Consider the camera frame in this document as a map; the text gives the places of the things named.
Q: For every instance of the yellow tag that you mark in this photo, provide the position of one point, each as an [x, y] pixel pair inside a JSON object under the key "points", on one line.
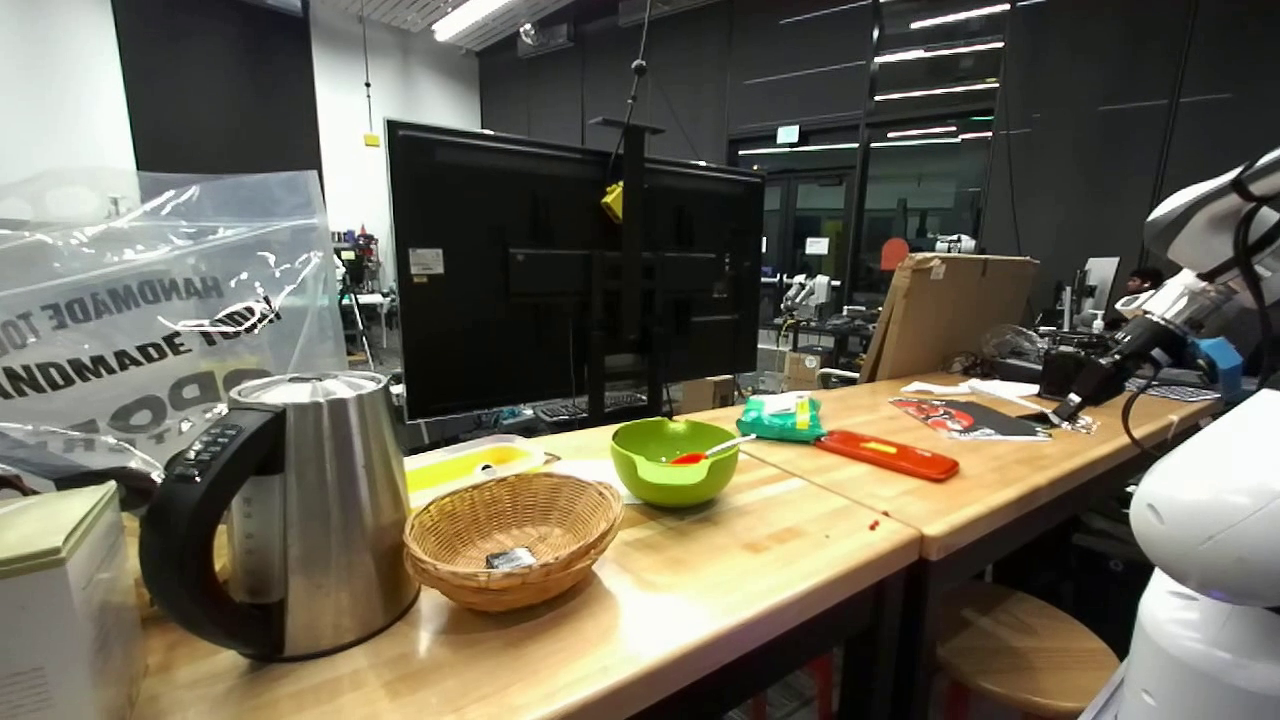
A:
{"points": [[614, 202]]}

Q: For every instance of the large black monitor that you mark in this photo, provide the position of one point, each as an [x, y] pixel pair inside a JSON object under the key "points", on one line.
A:
{"points": [[506, 264]]}

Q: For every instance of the wicker basket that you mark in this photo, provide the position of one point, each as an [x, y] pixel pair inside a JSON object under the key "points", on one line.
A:
{"points": [[514, 524]]}

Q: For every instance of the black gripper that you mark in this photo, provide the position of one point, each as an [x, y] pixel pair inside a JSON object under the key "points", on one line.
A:
{"points": [[1140, 354]]}

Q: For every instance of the black and red magazine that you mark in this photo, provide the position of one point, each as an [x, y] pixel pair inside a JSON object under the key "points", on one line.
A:
{"points": [[975, 416]]}

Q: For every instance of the clear printed plastic bag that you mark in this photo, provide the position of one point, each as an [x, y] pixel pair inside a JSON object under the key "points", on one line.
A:
{"points": [[160, 304]]}

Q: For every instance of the green plastic packet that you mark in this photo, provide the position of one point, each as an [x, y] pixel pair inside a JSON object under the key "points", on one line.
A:
{"points": [[780, 416]]}

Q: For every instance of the wooden stool orange legs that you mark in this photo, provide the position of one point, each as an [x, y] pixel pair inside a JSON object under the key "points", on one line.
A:
{"points": [[1026, 650]]}

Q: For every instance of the black monitor stand pole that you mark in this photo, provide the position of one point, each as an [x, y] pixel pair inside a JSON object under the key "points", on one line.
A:
{"points": [[628, 264]]}

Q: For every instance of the yellow notepad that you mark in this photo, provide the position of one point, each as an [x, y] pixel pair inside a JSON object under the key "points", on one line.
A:
{"points": [[460, 465]]}

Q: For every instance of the small wrapped packet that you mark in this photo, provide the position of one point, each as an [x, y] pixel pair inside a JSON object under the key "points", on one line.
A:
{"points": [[514, 558]]}

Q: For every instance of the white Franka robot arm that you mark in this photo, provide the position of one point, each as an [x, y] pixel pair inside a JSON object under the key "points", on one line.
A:
{"points": [[1204, 532]]}

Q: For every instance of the white tin green lid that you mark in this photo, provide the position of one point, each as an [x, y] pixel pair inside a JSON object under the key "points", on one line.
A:
{"points": [[61, 615]]}

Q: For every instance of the green bowl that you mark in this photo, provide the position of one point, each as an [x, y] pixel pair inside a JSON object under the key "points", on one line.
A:
{"points": [[674, 482]]}

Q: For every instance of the white paper sheet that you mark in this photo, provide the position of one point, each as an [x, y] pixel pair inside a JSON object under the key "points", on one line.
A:
{"points": [[965, 390]]}

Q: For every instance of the steel electric kettle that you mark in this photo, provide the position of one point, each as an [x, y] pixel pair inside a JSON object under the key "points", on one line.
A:
{"points": [[343, 523]]}

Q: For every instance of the white plastic spoon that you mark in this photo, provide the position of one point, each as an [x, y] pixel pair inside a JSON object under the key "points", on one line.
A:
{"points": [[721, 451]]}

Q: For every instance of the cardboard box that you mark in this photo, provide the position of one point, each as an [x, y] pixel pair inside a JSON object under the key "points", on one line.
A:
{"points": [[951, 314]]}

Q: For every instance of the red flat case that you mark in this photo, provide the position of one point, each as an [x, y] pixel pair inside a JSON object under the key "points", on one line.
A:
{"points": [[890, 457]]}

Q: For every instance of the ceiling light strip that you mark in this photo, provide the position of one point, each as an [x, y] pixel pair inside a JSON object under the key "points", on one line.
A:
{"points": [[468, 19]]}

